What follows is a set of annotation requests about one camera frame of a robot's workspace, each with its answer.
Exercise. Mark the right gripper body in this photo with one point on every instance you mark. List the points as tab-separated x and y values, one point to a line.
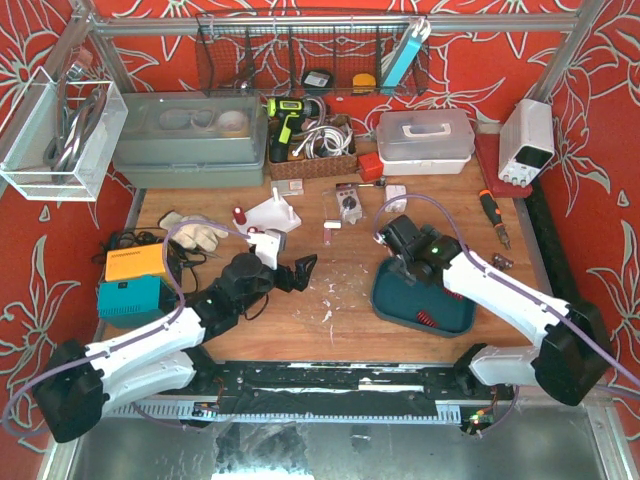
396	235

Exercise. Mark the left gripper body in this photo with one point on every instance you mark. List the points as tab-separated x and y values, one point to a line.
288	275

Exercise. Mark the red spring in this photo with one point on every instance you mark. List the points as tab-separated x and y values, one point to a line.
425	319
454	294
239	216

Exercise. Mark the white peg board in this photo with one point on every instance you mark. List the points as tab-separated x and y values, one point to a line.
273	213

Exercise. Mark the beige work glove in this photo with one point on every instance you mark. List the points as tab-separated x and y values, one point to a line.
194	236

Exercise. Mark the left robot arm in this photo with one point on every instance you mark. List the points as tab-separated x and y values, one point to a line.
81	383

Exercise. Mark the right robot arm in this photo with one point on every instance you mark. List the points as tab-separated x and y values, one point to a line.
568	343

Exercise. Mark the teal plastic tray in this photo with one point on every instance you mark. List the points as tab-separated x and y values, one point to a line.
397	300

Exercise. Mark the bagged round dial part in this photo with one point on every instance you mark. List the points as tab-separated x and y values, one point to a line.
349	207

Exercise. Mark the small clear labelled box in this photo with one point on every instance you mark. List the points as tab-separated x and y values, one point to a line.
289	187

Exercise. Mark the red small box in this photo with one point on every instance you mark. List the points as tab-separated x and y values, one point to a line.
370	167

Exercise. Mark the woven basket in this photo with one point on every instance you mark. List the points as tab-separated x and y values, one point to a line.
309	168

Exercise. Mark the red book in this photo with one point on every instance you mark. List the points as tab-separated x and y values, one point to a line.
487	154

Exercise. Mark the orange device box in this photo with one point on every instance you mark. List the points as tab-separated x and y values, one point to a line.
134	262

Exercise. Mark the white power supply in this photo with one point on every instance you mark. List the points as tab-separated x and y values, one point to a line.
526	143

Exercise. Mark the teal device box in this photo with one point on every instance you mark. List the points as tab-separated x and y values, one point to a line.
130	304

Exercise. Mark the grey plastic storage box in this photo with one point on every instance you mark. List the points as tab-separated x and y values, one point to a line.
174	140

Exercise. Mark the yellow tape measure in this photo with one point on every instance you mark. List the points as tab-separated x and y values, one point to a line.
363	84

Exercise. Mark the blue white power strip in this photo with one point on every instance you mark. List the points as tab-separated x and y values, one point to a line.
395	64

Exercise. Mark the clear acrylic hanging box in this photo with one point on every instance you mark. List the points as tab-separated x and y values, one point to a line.
57	143

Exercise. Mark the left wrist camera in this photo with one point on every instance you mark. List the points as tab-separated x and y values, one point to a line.
267	246

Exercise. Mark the white wall plug adapter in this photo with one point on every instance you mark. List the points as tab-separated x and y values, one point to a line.
395	201

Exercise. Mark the small metal bracket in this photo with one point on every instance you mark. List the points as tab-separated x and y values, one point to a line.
501	263

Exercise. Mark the orange handled screwdriver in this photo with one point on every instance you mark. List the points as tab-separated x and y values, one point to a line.
493	213

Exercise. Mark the white toolbox with handle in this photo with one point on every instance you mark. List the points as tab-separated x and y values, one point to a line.
424	142

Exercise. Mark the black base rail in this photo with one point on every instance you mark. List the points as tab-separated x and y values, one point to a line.
341	389

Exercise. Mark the yellow green cordless drill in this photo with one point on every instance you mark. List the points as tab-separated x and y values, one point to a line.
290	113

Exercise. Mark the black wire shelf basket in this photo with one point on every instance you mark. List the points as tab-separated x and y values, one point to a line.
268	52

